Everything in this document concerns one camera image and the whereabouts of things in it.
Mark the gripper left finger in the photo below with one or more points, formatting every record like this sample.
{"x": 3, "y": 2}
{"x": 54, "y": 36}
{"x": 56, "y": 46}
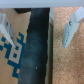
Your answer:
{"x": 7, "y": 28}

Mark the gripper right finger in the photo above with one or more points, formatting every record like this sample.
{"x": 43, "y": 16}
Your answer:
{"x": 71, "y": 30}

